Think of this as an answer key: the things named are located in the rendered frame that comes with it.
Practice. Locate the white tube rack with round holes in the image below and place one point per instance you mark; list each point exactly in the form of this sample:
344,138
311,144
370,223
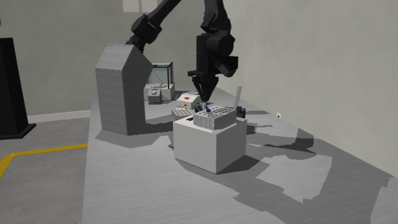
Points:
181,113

